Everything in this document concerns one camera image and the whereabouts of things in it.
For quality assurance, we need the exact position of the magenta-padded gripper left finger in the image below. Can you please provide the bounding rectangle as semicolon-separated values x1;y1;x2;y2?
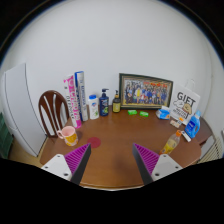
40;143;92;186

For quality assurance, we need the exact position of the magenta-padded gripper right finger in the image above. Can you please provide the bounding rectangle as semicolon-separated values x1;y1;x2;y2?
132;143;184;186

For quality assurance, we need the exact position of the orange-capped juice bottle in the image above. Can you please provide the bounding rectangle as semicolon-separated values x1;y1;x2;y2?
159;129;183;155

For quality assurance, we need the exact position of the flat round red coaster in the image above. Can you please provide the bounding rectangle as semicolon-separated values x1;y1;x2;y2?
87;136;102;149

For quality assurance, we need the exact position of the pink and yellow mug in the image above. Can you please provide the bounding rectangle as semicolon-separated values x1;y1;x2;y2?
56;125;80;147

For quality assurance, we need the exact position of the small snack packet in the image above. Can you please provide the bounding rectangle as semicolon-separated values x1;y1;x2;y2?
169;119;180;129

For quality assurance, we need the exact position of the white remote control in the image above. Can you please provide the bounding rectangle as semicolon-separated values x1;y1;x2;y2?
180;130;192;143

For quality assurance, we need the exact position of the white body wash bottle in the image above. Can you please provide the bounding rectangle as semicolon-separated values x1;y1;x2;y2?
88;94;100;120

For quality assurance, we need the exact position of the blue detergent bottle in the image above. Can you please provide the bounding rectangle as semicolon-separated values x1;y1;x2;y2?
184;110;202;139

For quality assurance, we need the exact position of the pink shuttlecock tube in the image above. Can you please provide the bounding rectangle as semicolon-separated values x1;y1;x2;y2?
63;74;83;130

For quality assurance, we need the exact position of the dark blue pump bottle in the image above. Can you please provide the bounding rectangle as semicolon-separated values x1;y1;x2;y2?
98;88;110;118

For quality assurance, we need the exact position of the brown wooden chair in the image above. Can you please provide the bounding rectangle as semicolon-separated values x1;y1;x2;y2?
37;89;71;138

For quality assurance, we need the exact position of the small amber pump bottle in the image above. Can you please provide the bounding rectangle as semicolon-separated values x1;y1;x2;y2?
112;89;122;114

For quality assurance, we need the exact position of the white radiator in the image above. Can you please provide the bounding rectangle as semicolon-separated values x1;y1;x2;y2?
199;134;224;164

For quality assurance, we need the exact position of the framed group photo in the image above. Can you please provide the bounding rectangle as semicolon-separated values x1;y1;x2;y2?
118;72;174;111

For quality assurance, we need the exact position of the green crate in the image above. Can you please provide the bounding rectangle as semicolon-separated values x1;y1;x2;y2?
0;111;14;160

